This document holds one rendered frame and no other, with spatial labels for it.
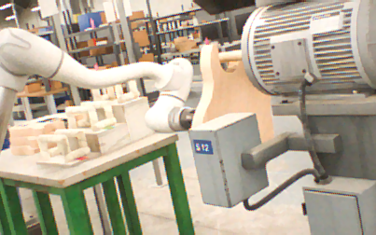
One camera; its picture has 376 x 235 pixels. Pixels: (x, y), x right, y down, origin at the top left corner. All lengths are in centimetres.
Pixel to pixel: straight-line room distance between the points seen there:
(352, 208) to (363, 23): 41
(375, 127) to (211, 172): 39
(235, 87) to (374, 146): 51
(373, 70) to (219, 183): 43
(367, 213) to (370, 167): 11
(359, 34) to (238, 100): 54
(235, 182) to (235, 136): 11
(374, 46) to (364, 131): 20
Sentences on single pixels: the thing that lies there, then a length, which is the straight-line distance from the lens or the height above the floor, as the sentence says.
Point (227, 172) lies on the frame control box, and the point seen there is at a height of 101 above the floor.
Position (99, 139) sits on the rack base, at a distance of 207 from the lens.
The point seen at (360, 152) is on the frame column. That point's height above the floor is 99.
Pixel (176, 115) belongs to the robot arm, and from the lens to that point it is 176.
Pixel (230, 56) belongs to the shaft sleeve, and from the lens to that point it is 154.
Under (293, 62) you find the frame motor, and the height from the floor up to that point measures 123.
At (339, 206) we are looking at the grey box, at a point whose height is 90.
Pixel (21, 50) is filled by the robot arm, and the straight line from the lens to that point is 157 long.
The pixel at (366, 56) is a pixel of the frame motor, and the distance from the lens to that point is 118.
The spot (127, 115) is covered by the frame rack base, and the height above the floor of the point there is 105.
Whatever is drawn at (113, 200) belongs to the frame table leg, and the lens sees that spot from 266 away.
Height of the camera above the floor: 137
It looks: 10 degrees down
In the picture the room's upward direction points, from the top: 12 degrees counter-clockwise
